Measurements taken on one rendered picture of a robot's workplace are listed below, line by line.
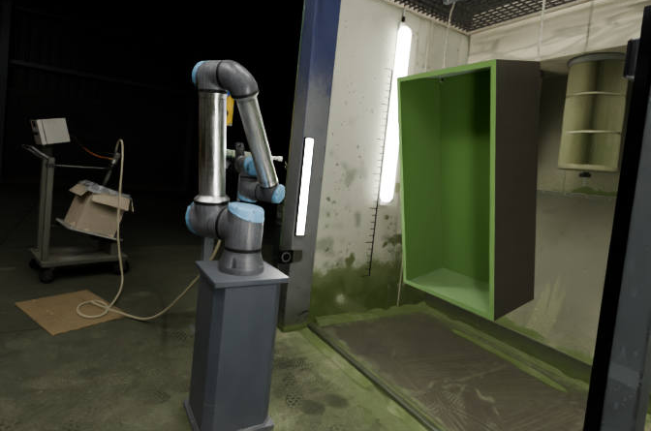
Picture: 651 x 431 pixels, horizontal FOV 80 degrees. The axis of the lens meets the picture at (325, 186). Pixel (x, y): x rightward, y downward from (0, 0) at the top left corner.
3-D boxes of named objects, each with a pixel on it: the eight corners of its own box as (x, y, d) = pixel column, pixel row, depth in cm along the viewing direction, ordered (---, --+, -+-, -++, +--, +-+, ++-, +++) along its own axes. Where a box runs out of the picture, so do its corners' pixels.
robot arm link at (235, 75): (256, 55, 151) (290, 196, 188) (231, 55, 156) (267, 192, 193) (239, 64, 142) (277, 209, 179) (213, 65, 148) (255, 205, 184)
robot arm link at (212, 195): (214, 244, 159) (215, 56, 147) (182, 237, 166) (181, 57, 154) (237, 235, 172) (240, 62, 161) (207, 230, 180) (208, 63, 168)
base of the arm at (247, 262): (225, 277, 148) (228, 252, 148) (211, 263, 164) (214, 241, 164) (270, 274, 158) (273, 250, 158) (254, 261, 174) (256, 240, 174)
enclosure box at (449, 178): (442, 267, 251) (439, 77, 231) (534, 299, 201) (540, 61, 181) (403, 282, 232) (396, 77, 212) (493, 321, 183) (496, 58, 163)
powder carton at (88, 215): (52, 216, 330) (73, 173, 337) (105, 229, 361) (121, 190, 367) (69, 228, 293) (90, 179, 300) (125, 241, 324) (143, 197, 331)
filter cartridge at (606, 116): (573, 185, 237) (590, 48, 233) (542, 182, 274) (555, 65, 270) (633, 190, 237) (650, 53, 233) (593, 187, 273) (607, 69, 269)
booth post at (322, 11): (271, 322, 265) (305, -16, 253) (294, 319, 275) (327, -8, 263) (282, 333, 250) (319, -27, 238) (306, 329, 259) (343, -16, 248)
